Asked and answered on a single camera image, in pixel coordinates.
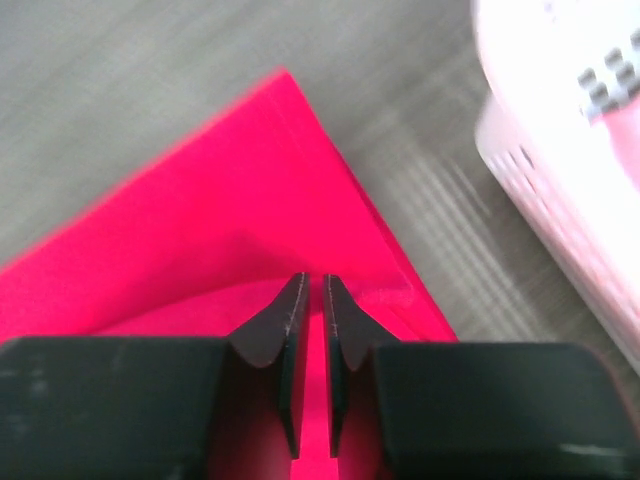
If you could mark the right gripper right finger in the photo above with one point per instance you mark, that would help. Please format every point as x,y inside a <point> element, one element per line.
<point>442,410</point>

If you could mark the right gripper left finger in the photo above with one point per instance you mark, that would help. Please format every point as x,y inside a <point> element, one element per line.
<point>159,407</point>

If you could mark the magenta t shirt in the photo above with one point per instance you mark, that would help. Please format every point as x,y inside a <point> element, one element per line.
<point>203,238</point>

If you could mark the white plastic laundry basket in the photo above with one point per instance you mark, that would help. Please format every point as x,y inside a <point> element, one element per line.
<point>559,131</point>

